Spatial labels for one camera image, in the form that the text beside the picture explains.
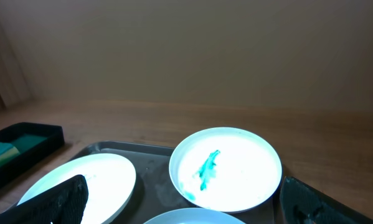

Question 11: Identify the black water tub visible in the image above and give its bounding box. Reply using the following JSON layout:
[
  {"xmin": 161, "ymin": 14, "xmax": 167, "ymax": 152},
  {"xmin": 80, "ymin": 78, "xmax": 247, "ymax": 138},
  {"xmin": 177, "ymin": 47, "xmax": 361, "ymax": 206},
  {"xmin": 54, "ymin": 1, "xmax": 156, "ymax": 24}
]
[{"xmin": 0, "ymin": 122, "xmax": 65, "ymax": 189}]

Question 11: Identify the dark grey serving tray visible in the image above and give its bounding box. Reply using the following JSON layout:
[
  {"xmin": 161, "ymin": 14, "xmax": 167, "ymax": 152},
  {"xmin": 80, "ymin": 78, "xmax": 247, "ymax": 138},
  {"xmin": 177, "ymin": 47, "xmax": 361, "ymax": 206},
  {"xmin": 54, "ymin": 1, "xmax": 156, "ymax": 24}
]
[{"xmin": 68, "ymin": 141, "xmax": 276, "ymax": 224}]

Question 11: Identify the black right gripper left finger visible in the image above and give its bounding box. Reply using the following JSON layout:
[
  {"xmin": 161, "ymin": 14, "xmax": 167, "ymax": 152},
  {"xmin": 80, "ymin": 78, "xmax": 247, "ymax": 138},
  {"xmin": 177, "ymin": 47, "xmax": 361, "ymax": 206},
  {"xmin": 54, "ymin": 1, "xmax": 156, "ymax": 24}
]
[{"xmin": 0, "ymin": 175, "xmax": 88, "ymax": 224}]

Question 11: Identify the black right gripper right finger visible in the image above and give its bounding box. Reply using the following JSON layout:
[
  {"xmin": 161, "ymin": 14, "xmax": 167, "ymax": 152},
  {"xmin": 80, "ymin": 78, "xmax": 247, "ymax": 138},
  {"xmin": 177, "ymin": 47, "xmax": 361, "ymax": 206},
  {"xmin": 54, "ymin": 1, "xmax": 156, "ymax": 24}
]
[{"xmin": 280, "ymin": 176, "xmax": 373, "ymax": 224}]

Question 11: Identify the white plate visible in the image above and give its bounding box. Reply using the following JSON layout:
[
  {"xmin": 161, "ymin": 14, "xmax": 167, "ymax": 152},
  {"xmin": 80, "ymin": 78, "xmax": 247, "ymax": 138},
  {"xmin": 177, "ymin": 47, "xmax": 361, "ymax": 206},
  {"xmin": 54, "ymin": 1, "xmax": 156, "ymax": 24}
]
[
  {"xmin": 17, "ymin": 153, "xmax": 136, "ymax": 224},
  {"xmin": 144, "ymin": 208, "xmax": 245, "ymax": 224},
  {"xmin": 169, "ymin": 127, "xmax": 283, "ymax": 213}
]

